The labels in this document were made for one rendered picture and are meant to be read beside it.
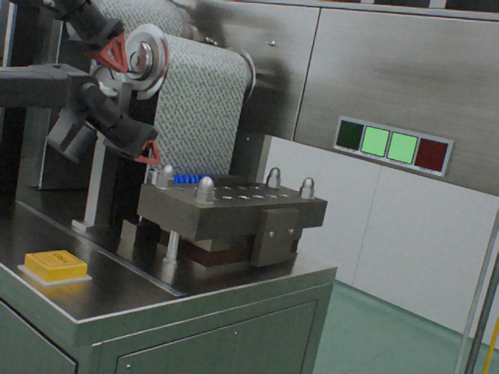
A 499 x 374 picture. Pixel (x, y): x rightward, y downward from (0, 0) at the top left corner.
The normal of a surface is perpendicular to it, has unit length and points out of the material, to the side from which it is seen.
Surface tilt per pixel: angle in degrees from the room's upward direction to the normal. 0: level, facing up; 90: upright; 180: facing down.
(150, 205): 90
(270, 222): 90
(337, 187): 90
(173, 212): 90
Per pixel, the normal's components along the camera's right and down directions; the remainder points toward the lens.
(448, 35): -0.65, 0.01
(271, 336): 0.73, 0.26
